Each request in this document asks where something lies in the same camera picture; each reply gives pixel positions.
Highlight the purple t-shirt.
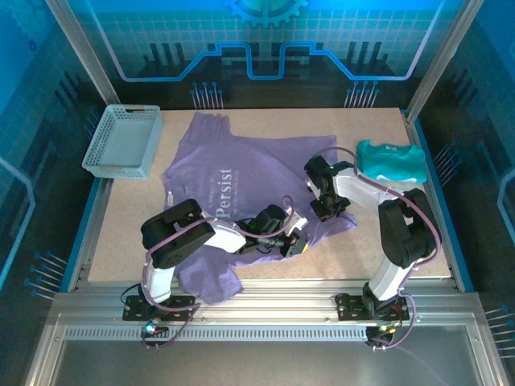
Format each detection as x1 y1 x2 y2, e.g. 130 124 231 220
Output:
163 111 357 305

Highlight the folded teal t-shirt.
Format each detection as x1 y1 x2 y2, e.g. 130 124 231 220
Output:
355 139 428 185

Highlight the small LED circuit board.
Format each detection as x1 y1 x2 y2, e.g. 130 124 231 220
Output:
365 321 399 337
140 321 170 339

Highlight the blue table edge strip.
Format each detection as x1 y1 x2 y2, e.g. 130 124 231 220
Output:
410 119 475 291
60 176 104 293

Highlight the pale blue perforated plastic basket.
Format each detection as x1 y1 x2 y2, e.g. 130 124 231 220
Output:
81 104 165 180

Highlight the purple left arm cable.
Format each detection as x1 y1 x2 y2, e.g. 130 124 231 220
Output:
140 195 297 351

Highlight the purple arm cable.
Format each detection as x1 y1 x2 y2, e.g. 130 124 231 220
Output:
140 195 297 351
317 146 442 353

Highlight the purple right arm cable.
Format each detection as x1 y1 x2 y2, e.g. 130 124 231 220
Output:
317 146 442 353

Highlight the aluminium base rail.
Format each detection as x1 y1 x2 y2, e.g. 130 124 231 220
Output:
54 279 482 327

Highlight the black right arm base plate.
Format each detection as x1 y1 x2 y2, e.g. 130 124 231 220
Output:
335 292 410 322

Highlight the slotted grey cable duct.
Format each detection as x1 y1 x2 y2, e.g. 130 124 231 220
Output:
63 326 369 343

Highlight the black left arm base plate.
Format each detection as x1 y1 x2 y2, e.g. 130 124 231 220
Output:
122 294 197 322

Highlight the aluminium frame post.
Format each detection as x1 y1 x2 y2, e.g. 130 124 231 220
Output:
44 0 121 106
404 0 487 124

